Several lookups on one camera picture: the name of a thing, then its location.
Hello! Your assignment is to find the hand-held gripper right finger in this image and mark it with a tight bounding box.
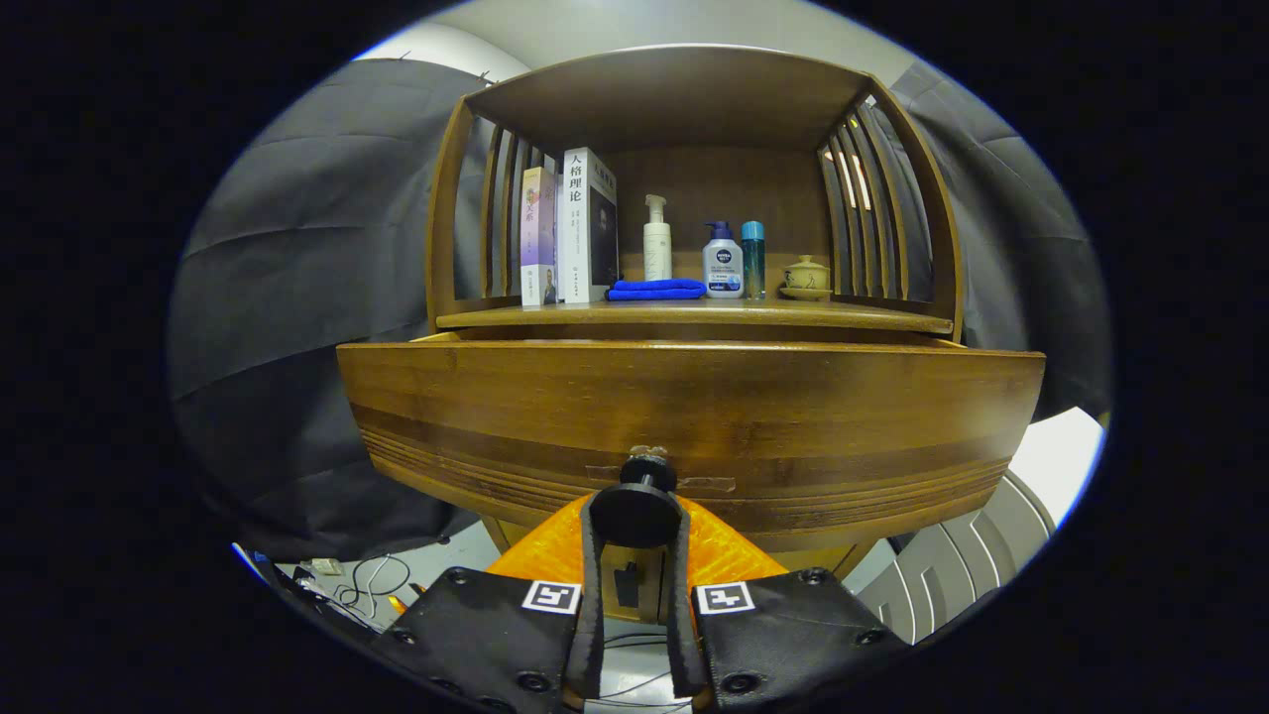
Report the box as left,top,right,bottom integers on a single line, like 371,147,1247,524
662,493,908,710

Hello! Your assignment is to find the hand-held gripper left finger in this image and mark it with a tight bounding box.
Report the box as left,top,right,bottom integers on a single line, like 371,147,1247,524
372,493,608,714

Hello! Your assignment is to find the black drawer knob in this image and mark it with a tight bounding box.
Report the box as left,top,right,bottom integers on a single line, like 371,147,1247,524
589,454,685,549

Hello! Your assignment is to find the wooden drawer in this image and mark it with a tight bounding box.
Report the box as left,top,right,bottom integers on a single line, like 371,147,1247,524
335,332,1047,556

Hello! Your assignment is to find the wooden cabinet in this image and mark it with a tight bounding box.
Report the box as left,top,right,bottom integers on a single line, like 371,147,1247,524
426,45,965,626

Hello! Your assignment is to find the blue folded cloth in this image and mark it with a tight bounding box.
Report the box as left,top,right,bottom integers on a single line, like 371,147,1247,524
606,279,707,301

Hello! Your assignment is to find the white bottle with blue cap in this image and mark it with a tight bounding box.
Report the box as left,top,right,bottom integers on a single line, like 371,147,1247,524
702,220,745,299

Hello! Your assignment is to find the teal bottle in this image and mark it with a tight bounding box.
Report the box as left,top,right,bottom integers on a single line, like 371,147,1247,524
741,220,766,300

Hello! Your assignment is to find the ceramic lidded teacup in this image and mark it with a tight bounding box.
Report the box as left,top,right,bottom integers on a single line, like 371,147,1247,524
778,255,834,301

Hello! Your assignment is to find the white pump bottle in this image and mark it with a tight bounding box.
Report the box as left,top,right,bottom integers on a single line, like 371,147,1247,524
642,194,673,282

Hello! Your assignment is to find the purple book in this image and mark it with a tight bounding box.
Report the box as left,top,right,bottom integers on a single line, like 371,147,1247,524
519,167,559,306

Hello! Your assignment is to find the white and black book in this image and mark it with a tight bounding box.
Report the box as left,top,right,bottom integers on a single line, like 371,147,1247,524
557,147,620,304

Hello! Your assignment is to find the white and grey box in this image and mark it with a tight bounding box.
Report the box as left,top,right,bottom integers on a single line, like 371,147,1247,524
858,407,1106,646

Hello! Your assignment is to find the white floor cable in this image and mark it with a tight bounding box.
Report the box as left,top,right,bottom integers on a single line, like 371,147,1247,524
337,553,412,621

